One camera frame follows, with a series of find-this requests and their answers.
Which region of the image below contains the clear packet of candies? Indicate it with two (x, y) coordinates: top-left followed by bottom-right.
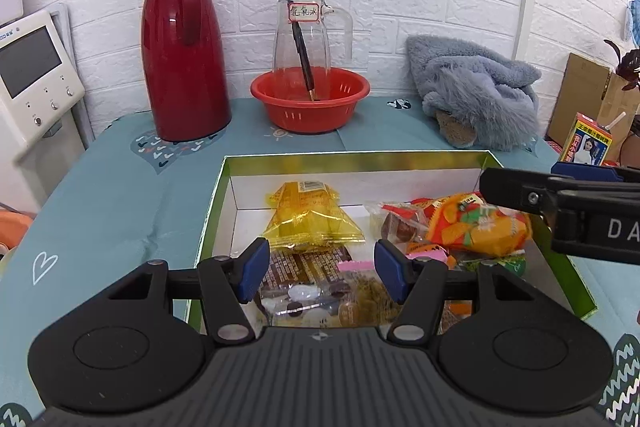
(255, 246), (353, 329)

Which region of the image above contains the yellow drink carton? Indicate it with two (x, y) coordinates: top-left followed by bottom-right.
(559, 112), (615, 166)

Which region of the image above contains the orange fruit print packet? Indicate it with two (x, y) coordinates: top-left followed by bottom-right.
(424, 191), (532, 258)

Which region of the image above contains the yellow snack packet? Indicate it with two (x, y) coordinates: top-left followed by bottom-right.
(263, 180), (364, 254)

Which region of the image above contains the teal tablecloth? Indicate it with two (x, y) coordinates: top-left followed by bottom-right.
(0, 97), (640, 427)

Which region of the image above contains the dark red plant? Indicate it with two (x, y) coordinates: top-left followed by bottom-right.
(602, 39), (640, 92)

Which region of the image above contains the black chopstick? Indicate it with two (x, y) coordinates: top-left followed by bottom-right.
(283, 0), (322, 102)
(280, 0), (319, 102)

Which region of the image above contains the grey plush blanket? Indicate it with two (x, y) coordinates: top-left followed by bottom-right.
(405, 34), (542, 151)

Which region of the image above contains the orange plastic basin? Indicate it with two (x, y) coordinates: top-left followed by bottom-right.
(0, 207), (32, 254)

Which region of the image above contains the glass pitcher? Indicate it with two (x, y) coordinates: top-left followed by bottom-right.
(272, 0), (353, 75)

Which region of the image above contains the clear packet with red label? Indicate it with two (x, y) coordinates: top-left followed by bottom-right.
(364, 201), (431, 242)

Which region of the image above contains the green cardboard box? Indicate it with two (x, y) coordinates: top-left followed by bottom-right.
(184, 150), (598, 338)

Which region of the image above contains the blue fuzzy object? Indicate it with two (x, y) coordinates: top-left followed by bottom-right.
(622, 0), (640, 44)

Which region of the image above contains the white machine with screen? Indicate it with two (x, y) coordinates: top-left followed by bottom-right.
(0, 9), (89, 214)

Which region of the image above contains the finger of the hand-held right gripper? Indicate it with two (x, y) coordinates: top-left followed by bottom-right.
(479, 167), (640, 219)
(551, 161), (640, 183)

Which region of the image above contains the pink wrapper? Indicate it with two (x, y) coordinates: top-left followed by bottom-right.
(337, 259), (377, 273)

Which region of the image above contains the red thermos jug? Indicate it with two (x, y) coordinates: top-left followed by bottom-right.
(140, 0), (232, 142)

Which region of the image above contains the orange label snack packet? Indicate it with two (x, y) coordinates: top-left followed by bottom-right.
(337, 276), (473, 330)

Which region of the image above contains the red plastic basket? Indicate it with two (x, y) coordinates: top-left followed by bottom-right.
(250, 68), (371, 134)

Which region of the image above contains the brown fleece piece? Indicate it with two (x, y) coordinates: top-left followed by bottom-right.
(435, 109), (477, 148)

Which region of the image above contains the green and white packet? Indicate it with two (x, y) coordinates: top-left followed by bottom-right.
(460, 254), (527, 281)

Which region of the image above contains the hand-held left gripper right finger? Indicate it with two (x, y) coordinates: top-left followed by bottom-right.
(374, 238), (538, 344)

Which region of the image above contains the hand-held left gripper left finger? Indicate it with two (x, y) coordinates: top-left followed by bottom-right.
(107, 237), (271, 344)

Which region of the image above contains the brown cardboard box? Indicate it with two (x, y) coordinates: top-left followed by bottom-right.
(547, 53), (640, 148)

